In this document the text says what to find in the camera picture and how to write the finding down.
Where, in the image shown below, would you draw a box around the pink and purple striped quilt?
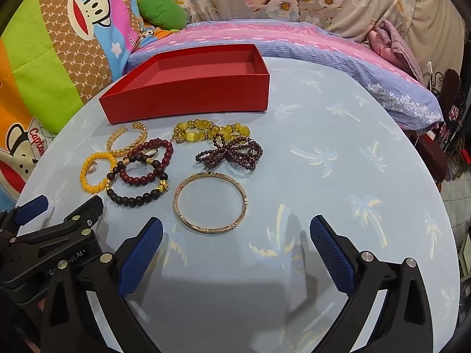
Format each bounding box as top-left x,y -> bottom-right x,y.
125,20 -> 444,131

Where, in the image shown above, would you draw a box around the yellow cat-eye stone bracelet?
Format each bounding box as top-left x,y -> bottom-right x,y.
173,119 -> 251,144

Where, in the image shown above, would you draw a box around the gold chain cuff bracelet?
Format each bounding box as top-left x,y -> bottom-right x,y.
107,121 -> 148,157

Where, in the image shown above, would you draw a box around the folded purple cloth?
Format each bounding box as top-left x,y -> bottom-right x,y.
368,20 -> 425,81

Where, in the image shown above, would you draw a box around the dark brown bead bracelet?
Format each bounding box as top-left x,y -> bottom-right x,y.
105,162 -> 170,208

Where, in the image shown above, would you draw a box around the green plush pillow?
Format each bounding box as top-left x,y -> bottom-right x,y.
138,0 -> 188,30

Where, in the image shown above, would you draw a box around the yellow bead bracelet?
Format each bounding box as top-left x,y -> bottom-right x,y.
81,152 -> 117,194

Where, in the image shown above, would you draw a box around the garnet multi-strand bead bracelet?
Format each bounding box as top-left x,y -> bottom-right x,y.
195,134 -> 265,171

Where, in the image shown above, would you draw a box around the dark red bead bracelet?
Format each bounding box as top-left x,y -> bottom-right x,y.
121,139 -> 174,188

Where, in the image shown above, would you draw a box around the red cardboard box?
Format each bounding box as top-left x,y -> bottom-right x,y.
99,43 -> 271,125

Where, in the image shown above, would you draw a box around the gold bangle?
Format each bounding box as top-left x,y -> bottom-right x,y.
174,171 -> 248,234

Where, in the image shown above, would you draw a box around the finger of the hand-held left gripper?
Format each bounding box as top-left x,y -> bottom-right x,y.
0,196 -> 50,237
20,195 -> 105,244

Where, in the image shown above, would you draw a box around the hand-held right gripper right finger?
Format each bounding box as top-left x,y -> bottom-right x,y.
309,215 -> 435,353

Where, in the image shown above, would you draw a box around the grey floral bed sheet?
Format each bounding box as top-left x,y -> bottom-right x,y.
149,0 -> 464,78

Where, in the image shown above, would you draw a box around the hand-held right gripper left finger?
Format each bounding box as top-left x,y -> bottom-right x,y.
40,217 -> 164,353

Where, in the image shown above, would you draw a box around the colourful cartoon monkey blanket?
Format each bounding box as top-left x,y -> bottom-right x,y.
0,0 -> 155,207

